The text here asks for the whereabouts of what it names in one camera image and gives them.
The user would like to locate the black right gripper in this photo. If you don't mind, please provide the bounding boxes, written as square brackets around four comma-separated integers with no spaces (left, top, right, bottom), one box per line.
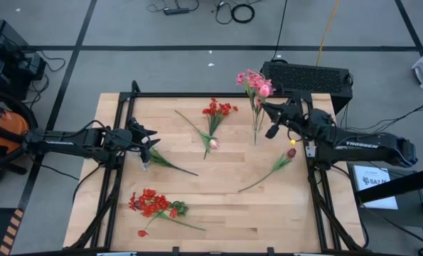
[262,102,318,140]

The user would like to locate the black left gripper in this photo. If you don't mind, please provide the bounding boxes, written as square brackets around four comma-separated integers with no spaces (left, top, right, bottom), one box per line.
[117,117,161,171]

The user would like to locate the white veined artificial flower bunch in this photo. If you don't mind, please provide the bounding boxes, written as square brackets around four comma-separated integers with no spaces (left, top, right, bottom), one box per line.
[139,146,200,177]

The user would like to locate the pink artificial flower bunch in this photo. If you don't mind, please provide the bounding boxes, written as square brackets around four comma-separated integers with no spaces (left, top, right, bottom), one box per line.
[235,69,275,146]

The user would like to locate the red artificial flower bunch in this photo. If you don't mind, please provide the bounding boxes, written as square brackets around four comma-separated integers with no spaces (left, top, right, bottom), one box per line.
[202,97,240,160]
[128,188,183,238]

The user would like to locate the pale pink-green artificial tulip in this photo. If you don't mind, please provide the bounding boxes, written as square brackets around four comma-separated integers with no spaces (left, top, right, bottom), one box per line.
[174,110,220,150]

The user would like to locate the green glass vase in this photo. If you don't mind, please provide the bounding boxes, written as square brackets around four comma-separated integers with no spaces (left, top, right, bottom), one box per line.
[170,200,190,217]

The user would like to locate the dark red artificial tulip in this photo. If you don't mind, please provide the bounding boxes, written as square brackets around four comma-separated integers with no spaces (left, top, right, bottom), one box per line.
[237,147,297,193]
[153,209,207,231]

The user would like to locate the black computer tower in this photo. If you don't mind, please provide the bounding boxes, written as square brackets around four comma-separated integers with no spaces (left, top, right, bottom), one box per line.
[259,60,354,114]

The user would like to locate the white printed booklet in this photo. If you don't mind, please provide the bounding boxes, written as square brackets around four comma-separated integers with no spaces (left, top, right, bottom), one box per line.
[353,164,400,210]

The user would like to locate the black power strip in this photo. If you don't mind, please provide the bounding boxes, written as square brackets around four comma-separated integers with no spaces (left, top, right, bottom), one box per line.
[163,7,191,16]

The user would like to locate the orange vacuum cleaner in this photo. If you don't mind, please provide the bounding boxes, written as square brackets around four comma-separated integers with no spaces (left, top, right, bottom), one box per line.
[0,102,38,186]

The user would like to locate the black side cart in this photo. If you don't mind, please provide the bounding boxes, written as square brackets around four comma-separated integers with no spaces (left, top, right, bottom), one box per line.
[349,163,423,256]

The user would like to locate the black equipment case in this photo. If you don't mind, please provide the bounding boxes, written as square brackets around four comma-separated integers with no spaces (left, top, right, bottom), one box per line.
[0,19,48,102]

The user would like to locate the black metal table frame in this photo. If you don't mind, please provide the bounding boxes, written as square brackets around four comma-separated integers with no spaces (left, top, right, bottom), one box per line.
[68,80,370,256]

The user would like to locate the long black floor cable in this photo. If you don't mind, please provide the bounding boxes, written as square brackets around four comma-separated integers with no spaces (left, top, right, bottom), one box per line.
[272,0,289,61]

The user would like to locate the yellow floor cable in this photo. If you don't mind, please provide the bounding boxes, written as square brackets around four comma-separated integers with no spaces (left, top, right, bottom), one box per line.
[316,0,341,67]

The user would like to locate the coiled black cable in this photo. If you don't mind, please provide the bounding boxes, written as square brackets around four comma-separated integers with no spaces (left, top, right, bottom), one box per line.
[230,3,256,24]

